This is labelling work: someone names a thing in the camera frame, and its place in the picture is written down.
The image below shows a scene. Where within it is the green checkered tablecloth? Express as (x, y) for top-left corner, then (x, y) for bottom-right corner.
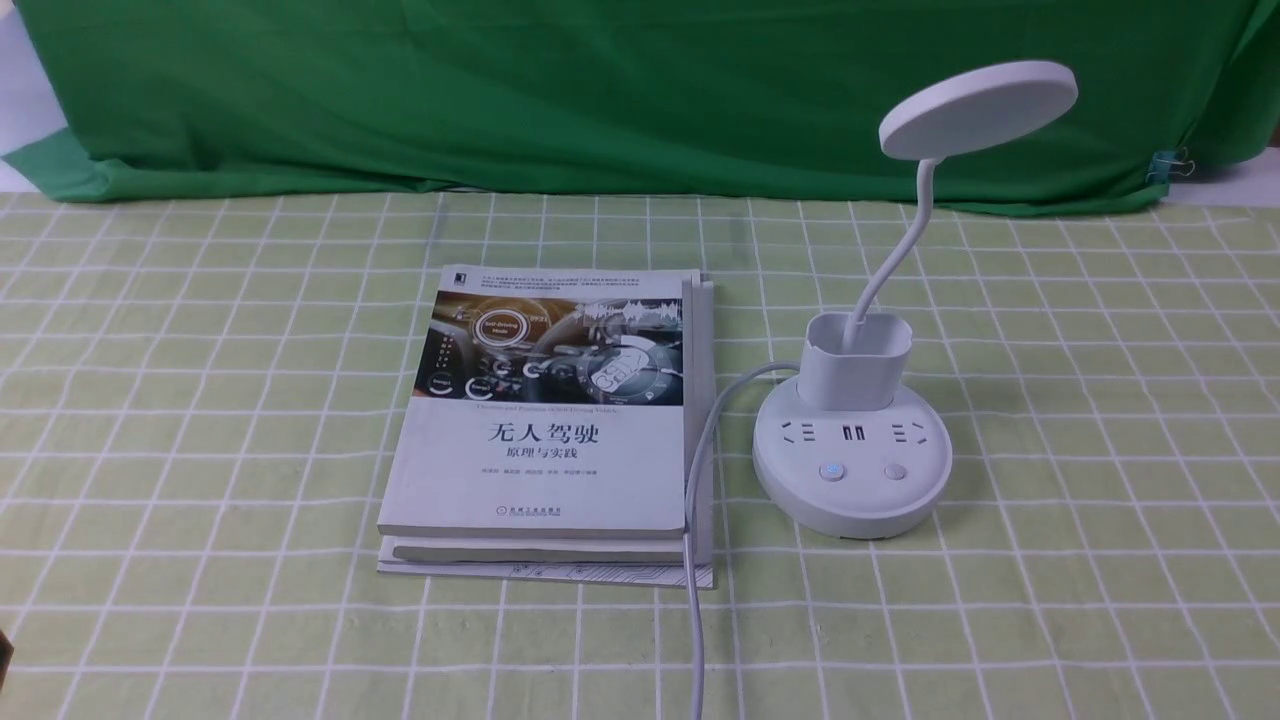
(1, 193), (1279, 719)

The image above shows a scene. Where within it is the bottom white book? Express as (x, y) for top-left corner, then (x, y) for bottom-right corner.
(376, 279), (717, 591)

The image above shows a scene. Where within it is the top self-driving textbook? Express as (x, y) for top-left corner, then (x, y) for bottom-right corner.
(376, 263), (704, 541)

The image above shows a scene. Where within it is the white desk lamp with socket base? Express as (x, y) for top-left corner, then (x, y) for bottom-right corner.
(751, 60), (1079, 541)

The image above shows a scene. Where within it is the white lamp power cable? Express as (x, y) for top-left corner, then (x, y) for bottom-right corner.
(682, 363), (803, 720)

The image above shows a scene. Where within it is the green backdrop cloth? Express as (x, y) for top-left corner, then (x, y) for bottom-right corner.
(3, 1), (1277, 217)

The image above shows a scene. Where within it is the teal binder clip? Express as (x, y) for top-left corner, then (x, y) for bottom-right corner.
(1144, 147), (1197, 186)

